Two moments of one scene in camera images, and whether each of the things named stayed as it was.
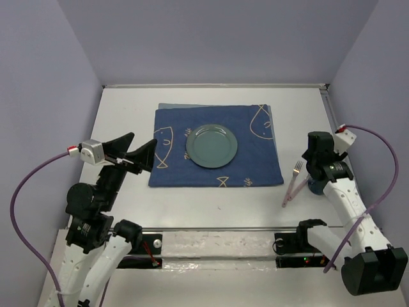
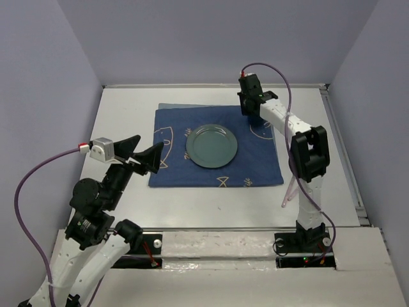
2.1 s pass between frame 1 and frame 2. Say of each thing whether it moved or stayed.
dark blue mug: moved
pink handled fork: stayed
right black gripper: moved
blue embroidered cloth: stayed
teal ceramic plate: stayed
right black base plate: stayed
